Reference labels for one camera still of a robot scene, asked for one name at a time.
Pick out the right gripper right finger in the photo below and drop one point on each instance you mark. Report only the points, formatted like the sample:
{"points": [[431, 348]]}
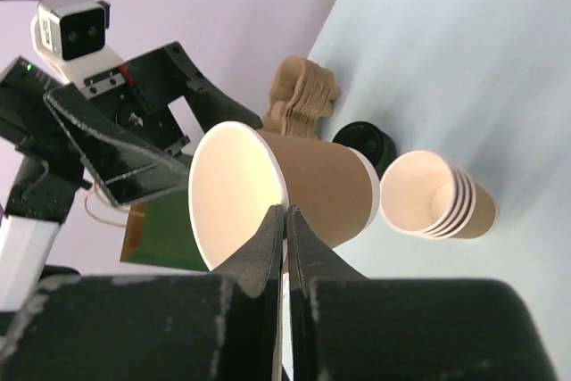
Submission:
{"points": [[346, 326]]}

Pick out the green paper bag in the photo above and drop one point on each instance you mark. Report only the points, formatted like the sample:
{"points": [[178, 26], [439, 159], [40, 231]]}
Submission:
{"points": [[159, 233]]}

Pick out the brown pulp cup carriers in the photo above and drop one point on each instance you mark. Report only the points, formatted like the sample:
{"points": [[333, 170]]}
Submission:
{"points": [[302, 93]]}

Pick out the brown paper cup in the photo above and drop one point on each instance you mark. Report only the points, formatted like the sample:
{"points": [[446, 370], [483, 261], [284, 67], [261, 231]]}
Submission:
{"points": [[238, 172]]}

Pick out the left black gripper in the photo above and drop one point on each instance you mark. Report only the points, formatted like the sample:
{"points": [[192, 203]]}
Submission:
{"points": [[121, 125]]}

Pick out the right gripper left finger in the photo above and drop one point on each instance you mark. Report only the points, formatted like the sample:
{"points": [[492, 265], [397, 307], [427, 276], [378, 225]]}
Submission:
{"points": [[224, 325]]}

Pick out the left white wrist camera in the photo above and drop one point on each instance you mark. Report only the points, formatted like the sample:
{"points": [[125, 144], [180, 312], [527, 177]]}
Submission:
{"points": [[70, 37]]}

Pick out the stack of black lids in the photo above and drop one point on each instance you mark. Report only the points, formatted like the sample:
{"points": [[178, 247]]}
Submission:
{"points": [[369, 140]]}

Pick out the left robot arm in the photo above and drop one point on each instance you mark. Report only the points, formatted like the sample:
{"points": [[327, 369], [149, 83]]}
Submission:
{"points": [[44, 188]]}

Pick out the stack of brown paper cups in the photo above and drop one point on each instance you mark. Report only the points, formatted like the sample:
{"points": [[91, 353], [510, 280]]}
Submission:
{"points": [[422, 194]]}

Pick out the brown paper bag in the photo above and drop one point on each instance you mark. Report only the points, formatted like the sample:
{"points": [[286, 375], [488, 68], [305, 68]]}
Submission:
{"points": [[111, 216]]}

